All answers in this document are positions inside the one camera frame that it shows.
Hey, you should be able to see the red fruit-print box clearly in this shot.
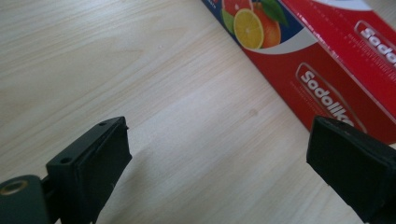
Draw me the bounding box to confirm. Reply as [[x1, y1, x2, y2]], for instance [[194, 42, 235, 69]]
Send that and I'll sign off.
[[201, 0, 396, 146]]

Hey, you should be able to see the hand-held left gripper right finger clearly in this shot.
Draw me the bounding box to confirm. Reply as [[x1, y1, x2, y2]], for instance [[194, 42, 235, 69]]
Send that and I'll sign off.
[[305, 116, 396, 224]]

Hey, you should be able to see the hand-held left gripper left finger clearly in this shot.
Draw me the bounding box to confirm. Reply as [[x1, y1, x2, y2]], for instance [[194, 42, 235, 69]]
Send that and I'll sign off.
[[46, 116, 134, 224]]

